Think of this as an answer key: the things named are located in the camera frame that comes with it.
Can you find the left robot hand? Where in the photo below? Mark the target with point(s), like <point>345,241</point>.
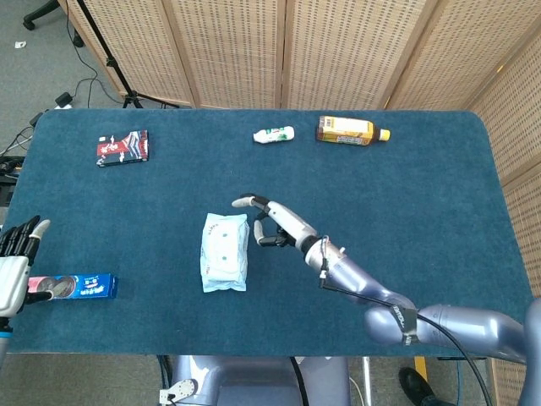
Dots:
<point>12,275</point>

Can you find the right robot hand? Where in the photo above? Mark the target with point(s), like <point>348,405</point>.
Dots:
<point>287,224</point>

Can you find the wet wipes pack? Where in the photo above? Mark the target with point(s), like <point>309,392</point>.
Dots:
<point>224,254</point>

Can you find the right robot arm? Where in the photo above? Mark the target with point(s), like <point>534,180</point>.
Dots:
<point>465,325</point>

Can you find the blue cookie box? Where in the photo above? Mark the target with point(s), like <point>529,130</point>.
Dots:
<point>91,286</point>

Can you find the small white plastic bottle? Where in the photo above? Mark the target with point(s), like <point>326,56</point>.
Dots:
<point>274,135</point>

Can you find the yellow label tea bottle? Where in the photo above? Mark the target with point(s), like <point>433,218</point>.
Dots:
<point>346,131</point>

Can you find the blue carpet table mat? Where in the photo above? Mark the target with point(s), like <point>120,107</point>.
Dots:
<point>169,211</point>

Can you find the silver blue robot torso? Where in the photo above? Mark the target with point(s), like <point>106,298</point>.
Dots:
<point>253,380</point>

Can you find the black and red box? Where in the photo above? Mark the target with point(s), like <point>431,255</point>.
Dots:
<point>123,148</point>

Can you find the silver table leg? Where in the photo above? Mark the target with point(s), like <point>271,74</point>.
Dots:
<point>366,380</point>

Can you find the wicker folding screen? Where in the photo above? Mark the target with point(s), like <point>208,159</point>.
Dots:
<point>232,51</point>

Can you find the black power adapter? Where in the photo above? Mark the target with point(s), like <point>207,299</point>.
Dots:
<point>63,100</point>

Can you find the black tripod stand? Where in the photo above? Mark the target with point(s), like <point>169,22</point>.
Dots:
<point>132,98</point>

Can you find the black shoe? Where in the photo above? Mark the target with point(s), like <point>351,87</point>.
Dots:
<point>416,385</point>

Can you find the white paper scrap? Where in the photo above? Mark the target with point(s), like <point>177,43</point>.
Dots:
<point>20,44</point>

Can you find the black office chair base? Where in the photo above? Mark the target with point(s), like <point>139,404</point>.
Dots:
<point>36,14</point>

